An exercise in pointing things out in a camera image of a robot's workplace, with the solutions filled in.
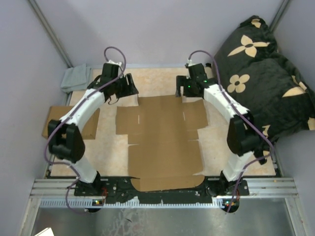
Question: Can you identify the white paper corner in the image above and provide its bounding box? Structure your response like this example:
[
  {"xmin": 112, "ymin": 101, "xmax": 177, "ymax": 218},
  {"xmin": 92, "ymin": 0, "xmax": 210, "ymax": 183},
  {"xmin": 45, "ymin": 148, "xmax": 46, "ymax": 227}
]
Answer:
[{"xmin": 34, "ymin": 227, "xmax": 54, "ymax": 236}]

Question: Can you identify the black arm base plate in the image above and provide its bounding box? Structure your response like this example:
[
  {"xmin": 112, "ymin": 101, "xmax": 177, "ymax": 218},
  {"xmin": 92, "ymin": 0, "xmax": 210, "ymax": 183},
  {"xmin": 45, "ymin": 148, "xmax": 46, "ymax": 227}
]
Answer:
[{"xmin": 74, "ymin": 175, "xmax": 237, "ymax": 204}]

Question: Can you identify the black floral pillow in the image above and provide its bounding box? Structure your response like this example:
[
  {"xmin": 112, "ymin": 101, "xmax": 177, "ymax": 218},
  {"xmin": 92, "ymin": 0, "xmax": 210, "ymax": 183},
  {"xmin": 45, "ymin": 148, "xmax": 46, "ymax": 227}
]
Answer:
[{"xmin": 213, "ymin": 15, "xmax": 315, "ymax": 158}]

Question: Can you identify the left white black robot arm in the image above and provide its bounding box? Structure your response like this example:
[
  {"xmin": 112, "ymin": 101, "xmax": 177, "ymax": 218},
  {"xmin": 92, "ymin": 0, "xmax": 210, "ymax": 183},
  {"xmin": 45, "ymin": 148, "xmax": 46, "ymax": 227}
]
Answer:
[{"xmin": 47, "ymin": 60, "xmax": 138, "ymax": 195}]

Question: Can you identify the small closed cardboard box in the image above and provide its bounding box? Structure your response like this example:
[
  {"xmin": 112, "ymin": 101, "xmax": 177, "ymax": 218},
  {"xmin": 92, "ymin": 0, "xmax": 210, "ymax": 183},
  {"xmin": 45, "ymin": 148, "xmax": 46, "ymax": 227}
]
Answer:
[{"xmin": 41, "ymin": 105, "xmax": 100, "ymax": 141}]

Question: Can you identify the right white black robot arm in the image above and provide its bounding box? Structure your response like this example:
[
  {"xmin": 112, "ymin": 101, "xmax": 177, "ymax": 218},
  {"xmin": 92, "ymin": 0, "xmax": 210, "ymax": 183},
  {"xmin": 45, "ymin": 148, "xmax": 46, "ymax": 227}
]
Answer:
[{"xmin": 175, "ymin": 59, "xmax": 262, "ymax": 195}]

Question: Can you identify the aluminium frame rail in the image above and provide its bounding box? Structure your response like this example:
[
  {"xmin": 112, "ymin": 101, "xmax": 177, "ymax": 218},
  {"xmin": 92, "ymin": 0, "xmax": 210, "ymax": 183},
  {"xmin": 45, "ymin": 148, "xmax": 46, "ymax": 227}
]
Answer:
[{"xmin": 30, "ymin": 177, "xmax": 298, "ymax": 209}]

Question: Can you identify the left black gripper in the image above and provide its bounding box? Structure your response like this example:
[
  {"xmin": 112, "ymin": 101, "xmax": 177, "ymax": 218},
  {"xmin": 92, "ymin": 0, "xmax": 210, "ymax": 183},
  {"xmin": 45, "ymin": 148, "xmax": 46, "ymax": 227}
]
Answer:
[{"xmin": 112, "ymin": 74, "xmax": 139, "ymax": 99}]

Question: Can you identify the grey folded cloth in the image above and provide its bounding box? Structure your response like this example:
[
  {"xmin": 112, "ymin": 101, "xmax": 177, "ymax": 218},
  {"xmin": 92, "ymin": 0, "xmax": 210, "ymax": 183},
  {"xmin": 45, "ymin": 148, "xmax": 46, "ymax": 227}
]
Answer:
[{"xmin": 61, "ymin": 64, "xmax": 92, "ymax": 93}]

